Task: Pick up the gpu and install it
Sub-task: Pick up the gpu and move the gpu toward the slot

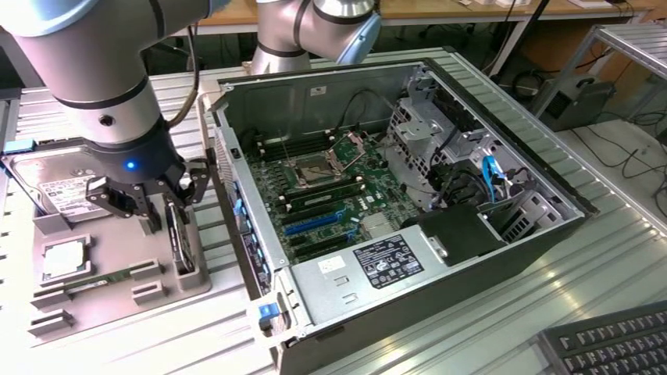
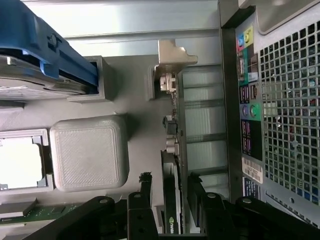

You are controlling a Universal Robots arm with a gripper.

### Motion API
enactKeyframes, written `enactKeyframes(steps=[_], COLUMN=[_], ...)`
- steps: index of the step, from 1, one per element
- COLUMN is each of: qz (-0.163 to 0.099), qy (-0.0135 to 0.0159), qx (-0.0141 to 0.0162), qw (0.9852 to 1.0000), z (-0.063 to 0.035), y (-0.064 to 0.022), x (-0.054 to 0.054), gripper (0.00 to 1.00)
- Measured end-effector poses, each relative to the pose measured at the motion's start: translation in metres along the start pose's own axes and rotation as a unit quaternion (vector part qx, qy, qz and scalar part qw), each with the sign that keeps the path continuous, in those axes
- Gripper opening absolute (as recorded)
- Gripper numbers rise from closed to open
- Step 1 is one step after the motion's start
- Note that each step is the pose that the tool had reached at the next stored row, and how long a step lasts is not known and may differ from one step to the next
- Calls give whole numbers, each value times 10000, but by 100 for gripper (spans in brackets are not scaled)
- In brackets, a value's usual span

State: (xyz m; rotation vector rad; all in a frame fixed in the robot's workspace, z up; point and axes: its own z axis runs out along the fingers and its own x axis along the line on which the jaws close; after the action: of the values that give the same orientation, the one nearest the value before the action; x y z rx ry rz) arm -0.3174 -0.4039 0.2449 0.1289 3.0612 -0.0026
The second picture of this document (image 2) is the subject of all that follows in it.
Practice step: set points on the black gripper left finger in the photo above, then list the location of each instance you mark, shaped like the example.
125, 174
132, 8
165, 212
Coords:
140, 220

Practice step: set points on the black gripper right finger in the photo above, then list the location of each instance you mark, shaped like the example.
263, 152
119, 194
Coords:
212, 217

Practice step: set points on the grey printed parts rack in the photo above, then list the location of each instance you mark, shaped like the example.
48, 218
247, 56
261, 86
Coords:
90, 155

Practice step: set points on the green ram stick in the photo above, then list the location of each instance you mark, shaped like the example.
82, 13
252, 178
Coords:
45, 212

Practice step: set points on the silver cpu chip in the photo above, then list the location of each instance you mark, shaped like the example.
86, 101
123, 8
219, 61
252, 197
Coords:
20, 162

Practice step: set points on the grey pc case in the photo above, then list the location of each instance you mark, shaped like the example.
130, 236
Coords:
287, 100

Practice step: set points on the hard disk with blue caddy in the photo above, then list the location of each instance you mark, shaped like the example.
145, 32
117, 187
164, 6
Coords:
37, 50

